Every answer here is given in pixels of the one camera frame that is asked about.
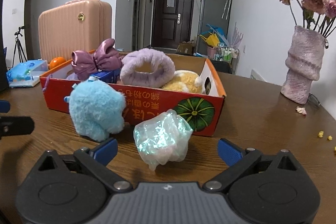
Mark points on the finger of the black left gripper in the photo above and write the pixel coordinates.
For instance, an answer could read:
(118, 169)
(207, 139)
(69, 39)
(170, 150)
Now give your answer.
(4, 106)

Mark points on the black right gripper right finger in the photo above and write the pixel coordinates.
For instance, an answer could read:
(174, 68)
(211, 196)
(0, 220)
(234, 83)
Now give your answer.
(263, 188)

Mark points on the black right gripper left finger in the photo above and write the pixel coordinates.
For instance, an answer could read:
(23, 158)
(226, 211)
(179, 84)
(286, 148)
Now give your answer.
(70, 188)

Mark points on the iridescent mesh bath puff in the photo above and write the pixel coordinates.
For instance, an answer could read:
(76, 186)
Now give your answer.
(162, 139)

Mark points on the blue tissue pack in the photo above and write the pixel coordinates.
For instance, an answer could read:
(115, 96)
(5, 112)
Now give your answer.
(110, 77)

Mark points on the purple satin bow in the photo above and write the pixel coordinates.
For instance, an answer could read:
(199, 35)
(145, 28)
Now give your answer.
(105, 58)

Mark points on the lavender fluffy headband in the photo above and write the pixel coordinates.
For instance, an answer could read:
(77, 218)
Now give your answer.
(147, 68)

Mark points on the blue facial tissue package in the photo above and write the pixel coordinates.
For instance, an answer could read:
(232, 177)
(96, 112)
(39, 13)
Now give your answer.
(26, 74)

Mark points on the orange fruit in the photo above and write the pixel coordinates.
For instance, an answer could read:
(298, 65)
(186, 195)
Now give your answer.
(56, 62)

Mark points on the scattered yellow crumbs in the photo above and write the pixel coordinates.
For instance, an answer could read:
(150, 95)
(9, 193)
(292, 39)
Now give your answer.
(321, 135)

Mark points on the light blue plush toy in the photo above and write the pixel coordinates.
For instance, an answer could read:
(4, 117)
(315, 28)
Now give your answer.
(96, 109)

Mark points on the fallen pink petal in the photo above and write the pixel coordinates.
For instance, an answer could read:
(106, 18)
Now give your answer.
(301, 110)

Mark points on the pink hard-shell suitcase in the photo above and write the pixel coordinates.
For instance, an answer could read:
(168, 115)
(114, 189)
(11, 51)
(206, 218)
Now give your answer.
(76, 25)

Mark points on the red cardboard box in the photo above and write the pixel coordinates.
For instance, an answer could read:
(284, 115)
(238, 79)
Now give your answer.
(202, 111)

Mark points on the purple textured vase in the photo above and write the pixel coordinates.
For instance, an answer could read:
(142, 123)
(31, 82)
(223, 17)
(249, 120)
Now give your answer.
(304, 62)

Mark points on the yellow white plush toy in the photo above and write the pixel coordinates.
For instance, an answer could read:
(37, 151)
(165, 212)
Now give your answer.
(185, 81)

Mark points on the storage cart with bottles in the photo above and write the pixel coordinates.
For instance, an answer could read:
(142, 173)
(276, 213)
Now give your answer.
(226, 59)

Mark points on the cardboard box on floor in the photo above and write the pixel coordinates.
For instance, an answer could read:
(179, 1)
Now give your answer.
(186, 48)

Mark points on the grey refrigerator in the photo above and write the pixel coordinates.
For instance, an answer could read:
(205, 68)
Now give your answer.
(215, 13)

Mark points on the dark brown entrance door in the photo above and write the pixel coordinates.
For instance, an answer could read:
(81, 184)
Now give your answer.
(172, 22)

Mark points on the black camera tripod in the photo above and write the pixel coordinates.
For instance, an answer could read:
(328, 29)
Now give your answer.
(18, 48)

